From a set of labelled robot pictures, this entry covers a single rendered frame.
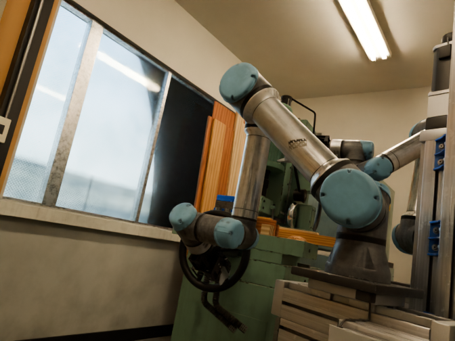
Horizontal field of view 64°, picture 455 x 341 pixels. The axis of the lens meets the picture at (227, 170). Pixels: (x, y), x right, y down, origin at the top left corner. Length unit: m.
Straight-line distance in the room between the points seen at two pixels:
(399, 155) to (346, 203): 0.57
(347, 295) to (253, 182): 0.39
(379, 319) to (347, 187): 0.28
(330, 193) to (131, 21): 2.40
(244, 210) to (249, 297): 0.52
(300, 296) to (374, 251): 0.22
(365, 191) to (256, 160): 0.38
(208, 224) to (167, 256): 2.22
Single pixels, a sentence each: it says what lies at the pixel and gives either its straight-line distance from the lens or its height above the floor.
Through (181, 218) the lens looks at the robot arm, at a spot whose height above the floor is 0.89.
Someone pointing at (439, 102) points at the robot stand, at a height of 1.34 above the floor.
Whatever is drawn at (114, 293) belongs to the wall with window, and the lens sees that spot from 2.86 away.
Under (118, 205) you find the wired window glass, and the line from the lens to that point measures 2.82.
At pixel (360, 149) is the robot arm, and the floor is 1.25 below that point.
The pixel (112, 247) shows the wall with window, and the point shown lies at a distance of 2.75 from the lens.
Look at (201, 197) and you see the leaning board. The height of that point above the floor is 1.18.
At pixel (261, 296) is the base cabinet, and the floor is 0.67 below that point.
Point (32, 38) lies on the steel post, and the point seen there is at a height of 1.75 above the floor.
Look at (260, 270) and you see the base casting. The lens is 1.44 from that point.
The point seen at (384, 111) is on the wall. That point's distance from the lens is 4.18.
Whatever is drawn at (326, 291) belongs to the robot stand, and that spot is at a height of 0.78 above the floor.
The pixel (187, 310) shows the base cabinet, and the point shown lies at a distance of 1.59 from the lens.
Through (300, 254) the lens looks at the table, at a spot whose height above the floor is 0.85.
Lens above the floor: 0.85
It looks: 11 degrees up
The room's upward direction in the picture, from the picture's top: 10 degrees clockwise
